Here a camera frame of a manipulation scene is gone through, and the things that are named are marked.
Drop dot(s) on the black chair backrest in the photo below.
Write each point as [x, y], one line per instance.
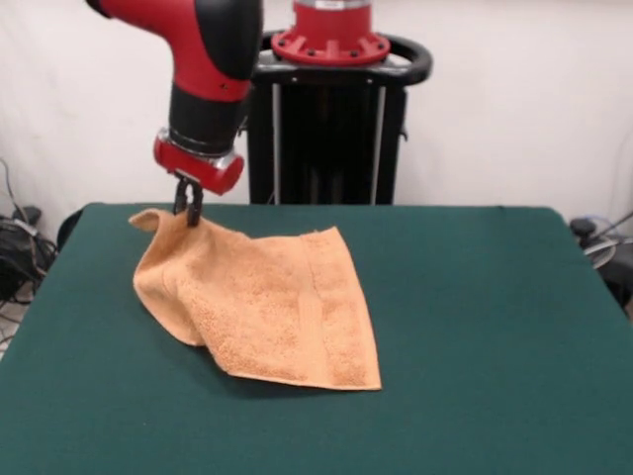
[69, 230]

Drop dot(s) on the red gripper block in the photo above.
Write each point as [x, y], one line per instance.
[203, 170]

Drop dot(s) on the dark green table cloth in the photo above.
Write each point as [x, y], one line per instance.
[470, 321]

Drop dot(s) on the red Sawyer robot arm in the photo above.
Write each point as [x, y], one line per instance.
[188, 49]

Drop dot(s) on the grey round stand base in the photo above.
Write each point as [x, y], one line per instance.
[601, 252]

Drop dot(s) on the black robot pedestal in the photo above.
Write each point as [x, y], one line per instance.
[336, 148]

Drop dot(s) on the tan terry towel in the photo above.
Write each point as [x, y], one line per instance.
[257, 307]

